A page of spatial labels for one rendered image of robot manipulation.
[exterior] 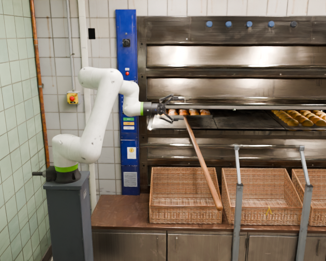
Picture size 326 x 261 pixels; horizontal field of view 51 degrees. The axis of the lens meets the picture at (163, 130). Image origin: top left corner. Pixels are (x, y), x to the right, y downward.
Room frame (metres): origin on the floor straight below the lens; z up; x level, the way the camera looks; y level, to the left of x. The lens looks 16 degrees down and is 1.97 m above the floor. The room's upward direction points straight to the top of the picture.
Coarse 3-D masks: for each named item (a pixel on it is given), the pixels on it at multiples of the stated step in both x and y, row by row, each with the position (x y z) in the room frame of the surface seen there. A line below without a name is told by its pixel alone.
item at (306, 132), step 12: (156, 132) 2.80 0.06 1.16; (168, 132) 2.80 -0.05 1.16; (180, 132) 2.79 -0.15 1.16; (192, 132) 2.79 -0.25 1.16; (204, 132) 2.79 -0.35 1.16; (216, 132) 2.78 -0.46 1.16; (228, 132) 2.78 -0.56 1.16; (240, 132) 2.78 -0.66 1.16; (252, 132) 2.77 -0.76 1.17; (264, 132) 2.77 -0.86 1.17; (276, 132) 2.76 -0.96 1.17; (288, 132) 2.76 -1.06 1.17; (300, 132) 2.76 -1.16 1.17; (312, 132) 2.75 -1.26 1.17; (324, 132) 2.75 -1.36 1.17
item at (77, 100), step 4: (68, 92) 2.76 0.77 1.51; (72, 92) 2.76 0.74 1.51; (76, 92) 2.76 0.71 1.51; (80, 92) 2.82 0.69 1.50; (68, 96) 2.75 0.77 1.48; (76, 96) 2.75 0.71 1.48; (80, 96) 2.81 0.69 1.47; (68, 100) 2.76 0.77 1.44; (76, 100) 2.75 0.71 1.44; (80, 100) 2.80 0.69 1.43
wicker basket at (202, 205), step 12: (156, 168) 2.76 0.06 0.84; (168, 168) 2.76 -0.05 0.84; (180, 168) 2.75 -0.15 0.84; (192, 168) 2.76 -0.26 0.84; (156, 180) 2.73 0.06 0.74; (168, 180) 2.73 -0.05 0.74; (180, 180) 2.73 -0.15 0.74; (192, 180) 2.73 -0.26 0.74; (204, 180) 2.73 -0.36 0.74; (216, 180) 2.58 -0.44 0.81; (156, 192) 2.70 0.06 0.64; (168, 192) 2.70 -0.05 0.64; (180, 192) 2.70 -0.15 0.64; (192, 192) 2.70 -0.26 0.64; (204, 192) 2.70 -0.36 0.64; (156, 204) 2.59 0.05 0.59; (168, 204) 2.59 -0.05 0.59; (180, 204) 2.59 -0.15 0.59; (192, 204) 2.59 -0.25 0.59; (204, 204) 2.59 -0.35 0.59; (156, 216) 2.30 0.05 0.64; (168, 216) 2.30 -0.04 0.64; (180, 216) 2.39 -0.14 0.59; (192, 216) 2.39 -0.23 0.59; (204, 216) 2.38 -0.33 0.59; (216, 216) 2.38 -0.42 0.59
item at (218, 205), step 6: (186, 120) 3.00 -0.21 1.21; (192, 138) 2.47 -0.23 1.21; (198, 150) 2.19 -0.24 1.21; (198, 156) 2.10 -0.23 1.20; (204, 162) 1.99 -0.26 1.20; (204, 168) 1.88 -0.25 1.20; (204, 174) 1.82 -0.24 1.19; (210, 180) 1.71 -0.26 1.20; (210, 186) 1.64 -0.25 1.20; (216, 192) 1.58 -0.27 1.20; (216, 198) 1.50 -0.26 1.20; (216, 204) 1.46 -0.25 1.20
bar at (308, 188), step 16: (144, 144) 2.43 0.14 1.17; (160, 144) 2.43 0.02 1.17; (176, 144) 2.42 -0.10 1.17; (192, 144) 2.42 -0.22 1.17; (208, 144) 2.42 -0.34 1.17; (224, 144) 2.42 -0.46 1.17; (240, 144) 2.41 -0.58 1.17; (256, 144) 2.41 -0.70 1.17; (272, 144) 2.41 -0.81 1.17; (304, 160) 2.33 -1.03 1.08; (240, 176) 2.25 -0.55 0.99; (304, 176) 2.26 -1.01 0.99; (240, 192) 2.18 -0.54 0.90; (304, 192) 2.20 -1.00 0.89; (240, 208) 2.18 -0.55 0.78; (304, 208) 2.16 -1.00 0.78; (240, 224) 2.18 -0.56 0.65; (304, 224) 2.16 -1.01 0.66; (304, 240) 2.16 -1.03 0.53
